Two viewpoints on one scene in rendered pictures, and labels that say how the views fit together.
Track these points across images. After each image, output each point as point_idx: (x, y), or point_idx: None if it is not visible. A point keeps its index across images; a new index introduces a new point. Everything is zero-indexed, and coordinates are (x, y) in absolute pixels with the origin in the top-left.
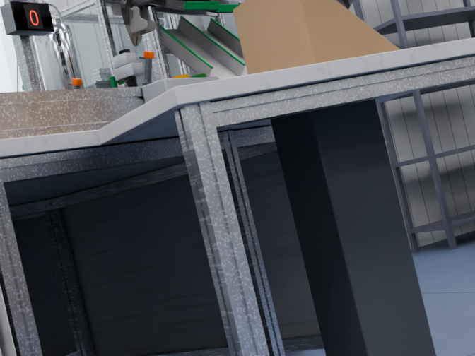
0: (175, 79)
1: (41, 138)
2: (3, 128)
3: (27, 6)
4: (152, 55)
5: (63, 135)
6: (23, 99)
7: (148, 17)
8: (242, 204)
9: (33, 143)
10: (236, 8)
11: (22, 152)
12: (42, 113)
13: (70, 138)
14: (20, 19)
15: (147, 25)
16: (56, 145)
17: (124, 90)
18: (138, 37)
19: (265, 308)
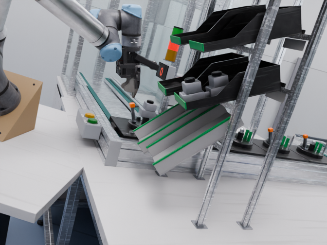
0: (79, 111)
1: (63, 104)
2: (78, 100)
3: (162, 65)
4: (129, 105)
5: (63, 107)
6: (81, 94)
7: (129, 82)
8: (68, 190)
9: (62, 104)
10: (38, 80)
11: (61, 105)
12: (81, 101)
13: (63, 109)
14: (157, 70)
15: (121, 86)
16: (63, 109)
17: (91, 108)
18: (133, 93)
19: (57, 239)
